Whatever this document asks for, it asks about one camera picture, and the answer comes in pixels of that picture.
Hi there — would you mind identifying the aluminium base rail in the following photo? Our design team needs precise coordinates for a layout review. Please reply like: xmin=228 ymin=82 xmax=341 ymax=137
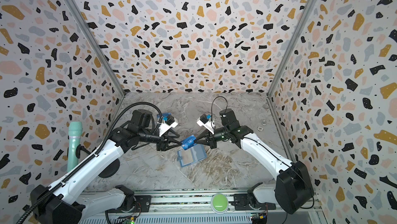
xmin=83 ymin=188 xmax=327 ymax=224

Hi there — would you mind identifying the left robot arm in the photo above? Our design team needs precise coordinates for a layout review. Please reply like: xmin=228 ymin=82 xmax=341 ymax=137
xmin=25 ymin=109 xmax=181 ymax=224

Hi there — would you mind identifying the thin black cable right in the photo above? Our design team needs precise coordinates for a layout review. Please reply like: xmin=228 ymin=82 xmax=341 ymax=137
xmin=210 ymin=96 xmax=228 ymax=121

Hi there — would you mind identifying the green round button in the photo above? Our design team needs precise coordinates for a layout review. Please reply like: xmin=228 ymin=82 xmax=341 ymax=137
xmin=210 ymin=193 xmax=229 ymax=214

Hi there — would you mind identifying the mint green microphone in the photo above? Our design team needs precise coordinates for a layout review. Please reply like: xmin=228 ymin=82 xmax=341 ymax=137
xmin=67 ymin=121 xmax=83 ymax=172

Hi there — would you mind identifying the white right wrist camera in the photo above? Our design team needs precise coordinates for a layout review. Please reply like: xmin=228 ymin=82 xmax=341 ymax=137
xmin=196 ymin=114 xmax=215 ymax=134

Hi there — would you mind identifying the aluminium corner post left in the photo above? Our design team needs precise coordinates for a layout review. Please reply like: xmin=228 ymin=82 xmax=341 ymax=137
xmin=64 ymin=0 xmax=126 ymax=97

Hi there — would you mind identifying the aluminium corner post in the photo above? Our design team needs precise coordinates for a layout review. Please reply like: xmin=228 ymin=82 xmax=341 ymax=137
xmin=64 ymin=0 xmax=126 ymax=97
xmin=267 ymin=0 xmax=317 ymax=97

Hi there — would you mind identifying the aluminium corner post right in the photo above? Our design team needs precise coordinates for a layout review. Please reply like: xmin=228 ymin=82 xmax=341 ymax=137
xmin=267 ymin=0 xmax=317 ymax=97

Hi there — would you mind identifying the blue VIP card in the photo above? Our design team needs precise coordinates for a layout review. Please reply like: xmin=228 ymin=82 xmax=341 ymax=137
xmin=182 ymin=135 xmax=196 ymax=150

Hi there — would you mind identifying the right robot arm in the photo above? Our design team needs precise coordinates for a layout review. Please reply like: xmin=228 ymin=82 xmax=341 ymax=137
xmin=194 ymin=108 xmax=314 ymax=215

